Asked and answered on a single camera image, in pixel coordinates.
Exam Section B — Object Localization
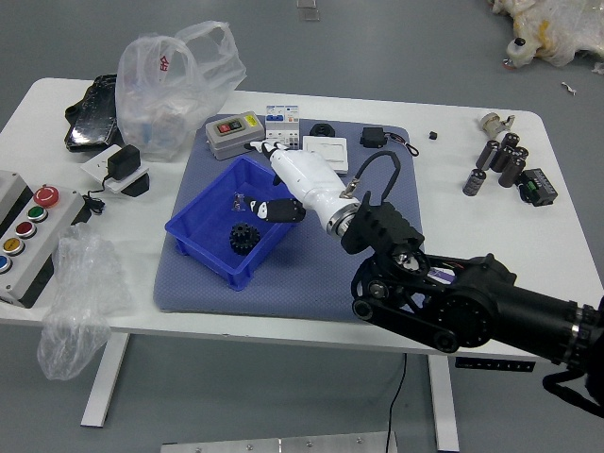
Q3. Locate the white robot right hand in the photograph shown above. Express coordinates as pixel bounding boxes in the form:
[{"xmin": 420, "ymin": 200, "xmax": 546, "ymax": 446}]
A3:
[{"xmin": 247, "ymin": 140, "xmax": 361, "ymax": 227}]

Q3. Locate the big black gear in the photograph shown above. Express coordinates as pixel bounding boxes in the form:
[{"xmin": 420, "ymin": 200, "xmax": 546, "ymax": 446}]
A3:
[{"xmin": 229, "ymin": 227, "xmax": 262, "ymax": 258}]

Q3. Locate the blue plastic box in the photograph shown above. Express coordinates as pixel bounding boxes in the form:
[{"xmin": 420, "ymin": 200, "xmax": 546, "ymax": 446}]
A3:
[{"xmin": 163, "ymin": 155, "xmax": 303, "ymax": 290}]

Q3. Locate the grey multi-button control box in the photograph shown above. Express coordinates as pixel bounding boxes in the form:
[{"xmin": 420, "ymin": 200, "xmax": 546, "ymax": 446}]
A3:
[{"xmin": 0, "ymin": 186, "xmax": 93, "ymax": 310}]

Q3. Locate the plain grey box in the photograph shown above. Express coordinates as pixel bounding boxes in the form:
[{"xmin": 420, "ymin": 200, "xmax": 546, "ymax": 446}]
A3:
[{"xmin": 0, "ymin": 169, "xmax": 25, "ymax": 227}]

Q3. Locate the white blue circuit breaker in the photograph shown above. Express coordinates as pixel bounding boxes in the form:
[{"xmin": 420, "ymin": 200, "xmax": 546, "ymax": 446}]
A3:
[{"xmin": 263, "ymin": 104, "xmax": 302, "ymax": 151}]

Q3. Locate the blue-grey padded mat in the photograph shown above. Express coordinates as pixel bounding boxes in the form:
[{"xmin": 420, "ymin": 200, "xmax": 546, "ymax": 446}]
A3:
[{"xmin": 152, "ymin": 114, "xmax": 424, "ymax": 327}]

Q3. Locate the purple label card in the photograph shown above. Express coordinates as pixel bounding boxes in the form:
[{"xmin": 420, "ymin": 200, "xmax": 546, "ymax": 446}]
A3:
[{"xmin": 429, "ymin": 266, "xmax": 458, "ymax": 285}]

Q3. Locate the black base under socket plate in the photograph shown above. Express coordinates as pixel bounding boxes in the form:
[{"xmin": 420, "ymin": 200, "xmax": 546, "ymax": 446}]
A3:
[{"xmin": 120, "ymin": 173, "xmax": 152, "ymax": 199}]

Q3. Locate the large translucent white plastic bag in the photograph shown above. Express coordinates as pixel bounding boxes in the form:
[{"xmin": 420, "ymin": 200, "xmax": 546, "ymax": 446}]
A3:
[{"xmin": 114, "ymin": 21, "xmax": 248, "ymax": 164}]

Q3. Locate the clear item on floor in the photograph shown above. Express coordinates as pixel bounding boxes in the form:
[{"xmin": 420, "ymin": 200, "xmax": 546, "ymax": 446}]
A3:
[{"xmin": 295, "ymin": 0, "xmax": 322, "ymax": 23}]

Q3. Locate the white metal connector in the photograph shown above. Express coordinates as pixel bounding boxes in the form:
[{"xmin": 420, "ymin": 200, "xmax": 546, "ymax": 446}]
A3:
[{"xmin": 478, "ymin": 111, "xmax": 515, "ymax": 139}]

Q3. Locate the white socket plate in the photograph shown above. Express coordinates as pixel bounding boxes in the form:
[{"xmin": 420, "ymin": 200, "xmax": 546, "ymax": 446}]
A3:
[{"xmin": 79, "ymin": 144, "xmax": 151, "ymax": 194}]

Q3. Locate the black keyboard-like tray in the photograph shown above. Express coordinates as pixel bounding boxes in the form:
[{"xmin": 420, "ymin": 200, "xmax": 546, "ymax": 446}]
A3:
[{"xmin": 63, "ymin": 74, "xmax": 125, "ymax": 153}]

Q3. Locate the black module with green terminal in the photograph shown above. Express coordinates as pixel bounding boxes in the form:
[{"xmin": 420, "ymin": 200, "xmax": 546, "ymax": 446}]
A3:
[{"xmin": 516, "ymin": 167, "xmax": 559, "ymax": 208}]

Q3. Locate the crumpled clear plastic bag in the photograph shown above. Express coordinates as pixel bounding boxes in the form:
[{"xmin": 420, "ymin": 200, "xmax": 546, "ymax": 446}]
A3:
[{"xmin": 36, "ymin": 223, "xmax": 131, "ymax": 382}]

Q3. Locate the silver metal plate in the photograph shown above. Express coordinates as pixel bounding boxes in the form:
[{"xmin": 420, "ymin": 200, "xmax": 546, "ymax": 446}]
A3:
[{"xmin": 159, "ymin": 429, "xmax": 398, "ymax": 453}]

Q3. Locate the black table control panel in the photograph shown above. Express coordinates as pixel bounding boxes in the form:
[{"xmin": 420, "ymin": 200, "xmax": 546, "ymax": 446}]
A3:
[{"xmin": 455, "ymin": 357, "xmax": 537, "ymax": 374}]

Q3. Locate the white table leg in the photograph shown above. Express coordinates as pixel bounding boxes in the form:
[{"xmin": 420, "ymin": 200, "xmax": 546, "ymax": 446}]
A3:
[
  {"xmin": 428, "ymin": 354, "xmax": 461, "ymax": 452},
  {"xmin": 80, "ymin": 332, "xmax": 129, "ymax": 428}
]

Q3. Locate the plastic wrapped yellow-white bundle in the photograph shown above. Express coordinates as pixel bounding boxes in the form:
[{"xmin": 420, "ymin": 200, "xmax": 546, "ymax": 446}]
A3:
[{"xmin": 488, "ymin": 0, "xmax": 604, "ymax": 68}]

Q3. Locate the white wall switch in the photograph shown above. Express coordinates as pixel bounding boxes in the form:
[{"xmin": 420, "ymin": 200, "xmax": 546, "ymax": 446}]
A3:
[{"xmin": 301, "ymin": 135, "xmax": 350, "ymax": 174}]

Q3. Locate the black module with wires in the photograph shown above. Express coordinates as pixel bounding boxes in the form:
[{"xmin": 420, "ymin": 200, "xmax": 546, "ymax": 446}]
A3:
[{"xmin": 359, "ymin": 126, "xmax": 420, "ymax": 157}]

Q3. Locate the grey red-green push-button switch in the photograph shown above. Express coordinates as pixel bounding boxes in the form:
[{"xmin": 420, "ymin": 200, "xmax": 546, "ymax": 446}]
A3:
[{"xmin": 204, "ymin": 111, "xmax": 266, "ymax": 162}]

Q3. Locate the black power adapter with cord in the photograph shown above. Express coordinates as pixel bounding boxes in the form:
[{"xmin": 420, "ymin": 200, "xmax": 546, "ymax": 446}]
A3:
[{"xmin": 82, "ymin": 144, "xmax": 143, "ymax": 216}]

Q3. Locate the black cable under table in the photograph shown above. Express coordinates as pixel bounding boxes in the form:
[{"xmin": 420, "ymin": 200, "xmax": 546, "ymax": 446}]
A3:
[{"xmin": 386, "ymin": 352, "xmax": 410, "ymax": 453}]

